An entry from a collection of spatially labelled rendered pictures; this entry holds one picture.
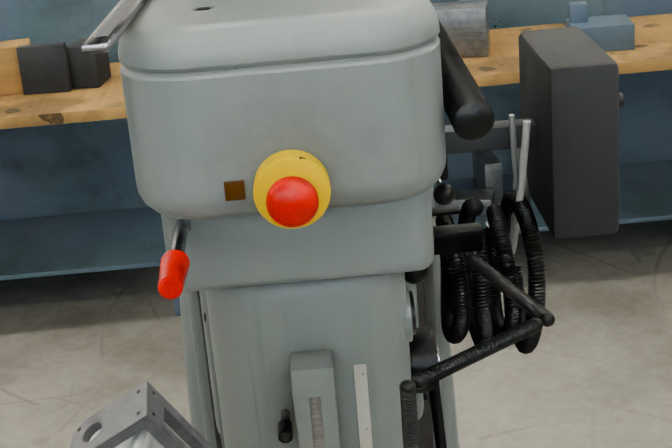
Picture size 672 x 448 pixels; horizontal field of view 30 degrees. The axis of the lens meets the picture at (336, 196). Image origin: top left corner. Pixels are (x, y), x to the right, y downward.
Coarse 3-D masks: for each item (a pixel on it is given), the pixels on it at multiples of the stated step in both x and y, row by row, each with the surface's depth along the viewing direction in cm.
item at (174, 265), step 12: (180, 228) 107; (180, 240) 105; (168, 252) 101; (180, 252) 101; (168, 264) 98; (180, 264) 99; (168, 276) 96; (180, 276) 97; (168, 288) 96; (180, 288) 97
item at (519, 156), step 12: (528, 120) 146; (528, 132) 146; (516, 144) 150; (528, 144) 147; (516, 156) 151; (516, 168) 152; (516, 180) 153; (528, 192) 159; (516, 228) 153; (516, 240) 155
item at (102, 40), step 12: (120, 0) 105; (132, 0) 103; (144, 0) 105; (120, 12) 99; (132, 12) 100; (108, 24) 95; (120, 24) 95; (96, 36) 91; (108, 36) 91; (120, 36) 94; (84, 48) 89; (96, 48) 89; (108, 48) 89
